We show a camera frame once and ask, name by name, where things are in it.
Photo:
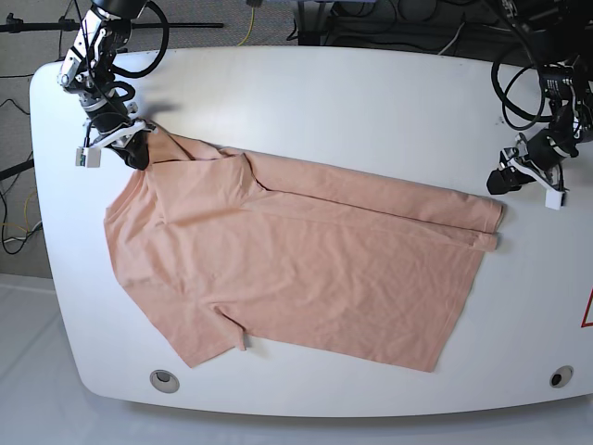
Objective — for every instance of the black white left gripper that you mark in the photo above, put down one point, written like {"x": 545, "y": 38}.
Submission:
{"x": 534, "y": 160}

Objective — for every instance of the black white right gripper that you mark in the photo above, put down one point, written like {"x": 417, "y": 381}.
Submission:
{"x": 123, "y": 132}

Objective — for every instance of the peach pink T-shirt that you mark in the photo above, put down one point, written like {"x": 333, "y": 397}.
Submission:
{"x": 216, "y": 244}

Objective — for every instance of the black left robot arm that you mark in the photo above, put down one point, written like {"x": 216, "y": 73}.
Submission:
{"x": 557, "y": 38}

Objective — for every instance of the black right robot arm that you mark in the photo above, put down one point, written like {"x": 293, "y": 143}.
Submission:
{"x": 89, "y": 72}

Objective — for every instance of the red triangle sticker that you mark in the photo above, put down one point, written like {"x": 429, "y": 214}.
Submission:
{"x": 588, "y": 315}

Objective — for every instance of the right table grommet hole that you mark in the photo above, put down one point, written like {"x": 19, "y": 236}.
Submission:
{"x": 561, "y": 377}

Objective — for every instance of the table grommet hole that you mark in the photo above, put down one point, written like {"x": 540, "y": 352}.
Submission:
{"x": 561, "y": 377}
{"x": 164, "y": 381}

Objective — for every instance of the left table grommet hole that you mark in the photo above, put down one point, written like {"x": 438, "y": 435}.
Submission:
{"x": 164, "y": 381}

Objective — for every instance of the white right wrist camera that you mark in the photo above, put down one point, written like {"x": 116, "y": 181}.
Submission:
{"x": 88, "y": 157}

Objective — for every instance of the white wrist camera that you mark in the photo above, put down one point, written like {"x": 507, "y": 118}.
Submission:
{"x": 88, "y": 157}
{"x": 554, "y": 199}

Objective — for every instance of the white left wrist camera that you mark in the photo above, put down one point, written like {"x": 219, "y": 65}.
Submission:
{"x": 554, "y": 199}

